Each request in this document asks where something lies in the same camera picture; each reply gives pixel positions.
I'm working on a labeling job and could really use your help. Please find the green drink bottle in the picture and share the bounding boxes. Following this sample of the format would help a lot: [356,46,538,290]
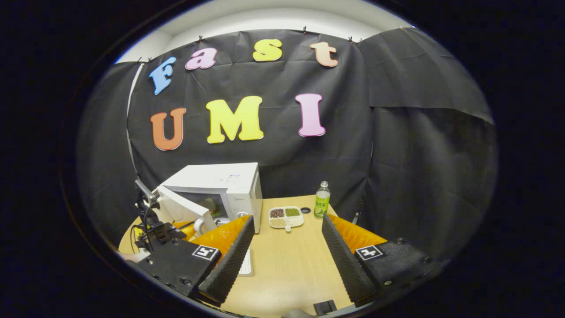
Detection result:
[314,181,331,219]

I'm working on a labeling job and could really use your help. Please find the white microwave oven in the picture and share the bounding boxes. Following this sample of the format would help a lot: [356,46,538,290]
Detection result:
[152,162,264,235]

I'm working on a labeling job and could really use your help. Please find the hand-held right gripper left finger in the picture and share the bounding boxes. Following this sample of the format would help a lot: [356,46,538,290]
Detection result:
[128,215,256,307]

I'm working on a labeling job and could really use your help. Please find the black table clamp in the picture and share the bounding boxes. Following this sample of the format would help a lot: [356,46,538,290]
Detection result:
[313,300,337,315]

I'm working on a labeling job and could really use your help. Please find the white divided grain dish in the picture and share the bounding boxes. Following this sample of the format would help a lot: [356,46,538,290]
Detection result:
[268,206,305,233]

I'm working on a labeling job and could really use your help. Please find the row of black cloth clips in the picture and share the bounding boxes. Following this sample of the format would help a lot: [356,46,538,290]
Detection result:
[137,26,405,62]

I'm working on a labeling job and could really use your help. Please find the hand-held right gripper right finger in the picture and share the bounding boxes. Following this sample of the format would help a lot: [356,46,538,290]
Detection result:
[321,214,442,308]

